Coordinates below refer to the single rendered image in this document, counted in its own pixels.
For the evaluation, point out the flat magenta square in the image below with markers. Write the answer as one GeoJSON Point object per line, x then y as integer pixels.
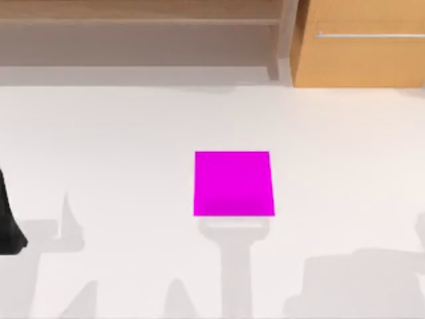
{"type": "Point", "coordinates": [233, 183]}

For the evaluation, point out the open wooden shelf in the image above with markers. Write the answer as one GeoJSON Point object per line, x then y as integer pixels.
{"type": "Point", "coordinates": [139, 36]}

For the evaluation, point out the wooden cupboard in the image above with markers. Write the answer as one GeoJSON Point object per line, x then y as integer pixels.
{"type": "Point", "coordinates": [358, 60]}

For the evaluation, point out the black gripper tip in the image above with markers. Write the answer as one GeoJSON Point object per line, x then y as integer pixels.
{"type": "Point", "coordinates": [8, 229]}

